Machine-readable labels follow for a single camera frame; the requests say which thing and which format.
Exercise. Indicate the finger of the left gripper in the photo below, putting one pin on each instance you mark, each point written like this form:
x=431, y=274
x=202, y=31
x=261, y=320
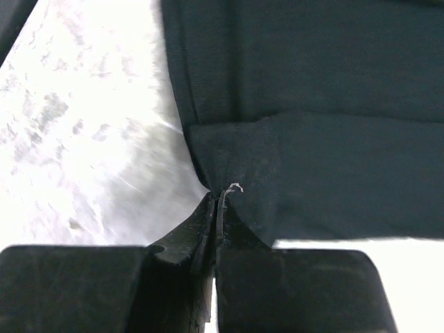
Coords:
x=13, y=16

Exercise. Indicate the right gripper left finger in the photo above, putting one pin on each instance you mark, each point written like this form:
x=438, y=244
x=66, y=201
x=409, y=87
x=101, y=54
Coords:
x=163, y=287

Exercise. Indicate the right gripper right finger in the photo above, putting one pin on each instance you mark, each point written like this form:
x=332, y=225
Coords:
x=260, y=289

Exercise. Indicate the black t shirt blue logo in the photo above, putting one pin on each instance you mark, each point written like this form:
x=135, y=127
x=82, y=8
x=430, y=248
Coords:
x=329, y=114

